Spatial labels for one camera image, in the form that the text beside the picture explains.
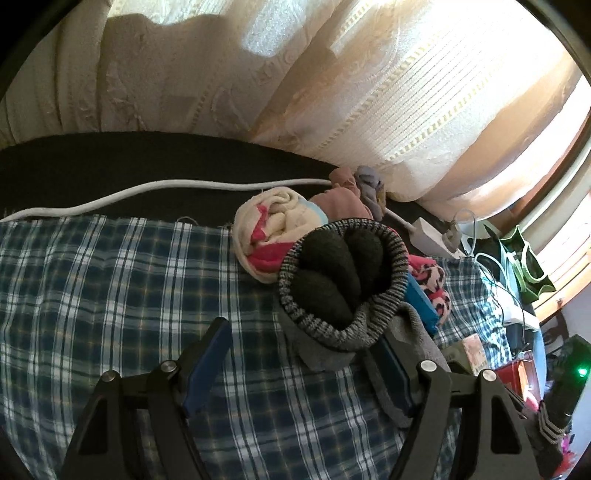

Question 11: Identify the red box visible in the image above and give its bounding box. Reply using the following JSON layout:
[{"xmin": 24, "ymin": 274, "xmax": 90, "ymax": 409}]
[{"xmin": 499, "ymin": 359, "xmax": 540, "ymax": 403}]

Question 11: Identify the white power cable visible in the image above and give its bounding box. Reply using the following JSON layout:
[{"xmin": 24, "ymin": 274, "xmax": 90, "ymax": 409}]
[{"xmin": 0, "ymin": 178, "xmax": 334, "ymax": 223}]

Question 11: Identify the white flat device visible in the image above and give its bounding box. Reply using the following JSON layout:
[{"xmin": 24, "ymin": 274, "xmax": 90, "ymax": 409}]
[{"xmin": 490, "ymin": 282, "xmax": 541, "ymax": 330}]

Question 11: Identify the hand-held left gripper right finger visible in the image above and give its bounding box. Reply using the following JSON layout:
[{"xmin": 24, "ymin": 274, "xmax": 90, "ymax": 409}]
[{"xmin": 364, "ymin": 340, "xmax": 542, "ymax": 480}]

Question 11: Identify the mauve pink sock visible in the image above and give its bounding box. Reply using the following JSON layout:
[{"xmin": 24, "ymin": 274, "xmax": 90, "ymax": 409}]
[{"xmin": 308, "ymin": 168, "xmax": 375, "ymax": 227}]

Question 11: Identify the lilac grey sock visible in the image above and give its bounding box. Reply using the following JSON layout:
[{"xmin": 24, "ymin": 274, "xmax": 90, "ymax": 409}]
[{"xmin": 353, "ymin": 165, "xmax": 387, "ymax": 222}]

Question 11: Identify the green fabric bag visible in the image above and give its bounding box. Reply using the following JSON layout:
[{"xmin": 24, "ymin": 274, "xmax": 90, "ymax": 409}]
[{"xmin": 498, "ymin": 225, "xmax": 557, "ymax": 305}]

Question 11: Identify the blue plaid blanket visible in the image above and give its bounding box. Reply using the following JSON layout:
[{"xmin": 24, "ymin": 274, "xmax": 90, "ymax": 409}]
[{"xmin": 0, "ymin": 215, "xmax": 513, "ymax": 480}]

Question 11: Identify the brown cardboard box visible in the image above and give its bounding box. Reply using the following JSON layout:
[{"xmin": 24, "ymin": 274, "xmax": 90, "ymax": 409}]
[{"xmin": 444, "ymin": 333, "xmax": 487, "ymax": 376}]

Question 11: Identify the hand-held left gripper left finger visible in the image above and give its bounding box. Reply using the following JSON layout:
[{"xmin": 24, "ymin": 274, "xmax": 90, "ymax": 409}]
[{"xmin": 60, "ymin": 316, "xmax": 234, "ymax": 480}]

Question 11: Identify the grey sock bundle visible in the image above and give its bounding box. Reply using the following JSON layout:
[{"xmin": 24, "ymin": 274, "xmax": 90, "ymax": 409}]
[{"xmin": 276, "ymin": 220, "xmax": 455, "ymax": 428}]

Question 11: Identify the pink leopard print cloth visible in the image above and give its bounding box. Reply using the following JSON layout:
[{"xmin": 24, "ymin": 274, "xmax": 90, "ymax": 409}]
[{"xmin": 407, "ymin": 255, "xmax": 452, "ymax": 328}]

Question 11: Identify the black bed sheet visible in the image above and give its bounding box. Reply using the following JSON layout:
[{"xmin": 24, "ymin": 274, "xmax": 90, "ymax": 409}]
[{"xmin": 0, "ymin": 133, "xmax": 419, "ymax": 223}]

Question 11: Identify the blue box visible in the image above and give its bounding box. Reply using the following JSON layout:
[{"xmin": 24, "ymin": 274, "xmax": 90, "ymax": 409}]
[{"xmin": 404, "ymin": 272, "xmax": 439, "ymax": 335}]

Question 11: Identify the cream and pink rolled cloth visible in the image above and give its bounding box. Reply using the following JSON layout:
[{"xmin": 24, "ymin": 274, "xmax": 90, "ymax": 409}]
[{"xmin": 233, "ymin": 186, "xmax": 334, "ymax": 284}]

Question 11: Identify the thin white charger cable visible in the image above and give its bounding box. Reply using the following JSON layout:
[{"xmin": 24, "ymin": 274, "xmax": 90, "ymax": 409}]
[{"xmin": 450, "ymin": 209, "xmax": 527, "ymax": 324}]

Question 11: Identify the white power strip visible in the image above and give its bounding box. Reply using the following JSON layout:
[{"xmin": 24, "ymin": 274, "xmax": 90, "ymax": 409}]
[{"xmin": 383, "ymin": 207, "xmax": 466, "ymax": 260}]

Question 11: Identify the white lace curtain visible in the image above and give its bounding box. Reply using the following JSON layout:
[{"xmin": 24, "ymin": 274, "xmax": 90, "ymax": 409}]
[{"xmin": 0, "ymin": 0, "xmax": 583, "ymax": 222}]

